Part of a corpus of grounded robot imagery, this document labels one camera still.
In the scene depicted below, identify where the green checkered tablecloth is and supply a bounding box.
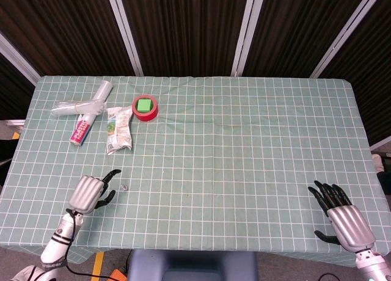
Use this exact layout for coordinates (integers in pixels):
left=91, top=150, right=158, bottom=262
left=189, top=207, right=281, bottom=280
left=0, top=75, right=391, bottom=269

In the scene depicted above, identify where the clear plastic bag bundle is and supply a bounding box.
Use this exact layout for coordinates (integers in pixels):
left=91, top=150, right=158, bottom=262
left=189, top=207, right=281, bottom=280
left=51, top=99, right=107, bottom=117

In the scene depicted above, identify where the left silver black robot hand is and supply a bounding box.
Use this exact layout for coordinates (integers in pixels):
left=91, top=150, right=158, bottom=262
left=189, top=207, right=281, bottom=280
left=67, top=169, right=122, bottom=215

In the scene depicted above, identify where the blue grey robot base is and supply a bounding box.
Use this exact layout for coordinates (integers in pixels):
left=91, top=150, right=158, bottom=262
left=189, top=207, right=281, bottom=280
left=126, top=250, right=259, bottom=281

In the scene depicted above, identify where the plastic food bag roll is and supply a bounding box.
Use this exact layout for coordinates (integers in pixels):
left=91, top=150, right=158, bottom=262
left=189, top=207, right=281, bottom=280
left=70, top=80, right=114, bottom=147

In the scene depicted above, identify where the black cable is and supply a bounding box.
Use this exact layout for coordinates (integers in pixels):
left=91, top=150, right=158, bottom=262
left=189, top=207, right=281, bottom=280
left=317, top=272, right=342, bottom=281

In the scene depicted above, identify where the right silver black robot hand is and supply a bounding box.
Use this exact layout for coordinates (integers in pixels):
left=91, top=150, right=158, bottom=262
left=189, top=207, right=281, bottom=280
left=307, top=180, right=376, bottom=252

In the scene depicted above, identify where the orange box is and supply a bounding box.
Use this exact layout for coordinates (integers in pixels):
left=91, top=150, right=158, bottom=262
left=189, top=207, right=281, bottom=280
left=107, top=269, right=129, bottom=281

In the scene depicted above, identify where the red tape roll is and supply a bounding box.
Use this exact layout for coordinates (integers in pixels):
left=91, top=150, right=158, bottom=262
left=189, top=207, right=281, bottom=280
left=131, top=94, right=159, bottom=122

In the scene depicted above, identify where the crumpled snack bag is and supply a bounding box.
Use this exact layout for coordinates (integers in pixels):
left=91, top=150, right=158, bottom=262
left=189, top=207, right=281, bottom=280
left=106, top=106, right=134, bottom=156

